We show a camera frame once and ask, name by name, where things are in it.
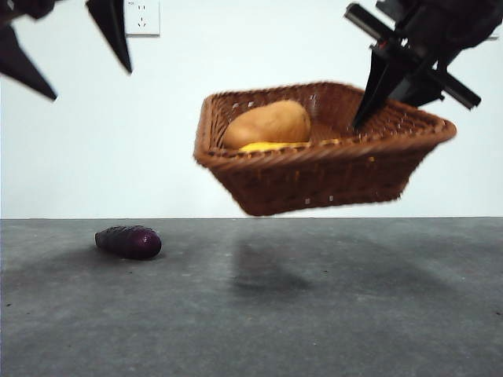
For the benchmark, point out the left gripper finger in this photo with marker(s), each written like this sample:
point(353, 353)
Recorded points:
point(114, 31)
point(19, 63)

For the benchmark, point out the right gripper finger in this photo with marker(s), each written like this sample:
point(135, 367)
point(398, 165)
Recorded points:
point(420, 90)
point(379, 78)

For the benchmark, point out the brown potato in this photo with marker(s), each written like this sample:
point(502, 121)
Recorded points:
point(271, 121)

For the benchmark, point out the brown wicker basket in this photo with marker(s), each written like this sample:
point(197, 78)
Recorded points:
point(314, 180)

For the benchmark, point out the purple eggplant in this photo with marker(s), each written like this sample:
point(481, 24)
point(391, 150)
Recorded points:
point(131, 243)

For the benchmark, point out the white wall socket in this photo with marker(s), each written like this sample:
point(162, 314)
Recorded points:
point(147, 19)

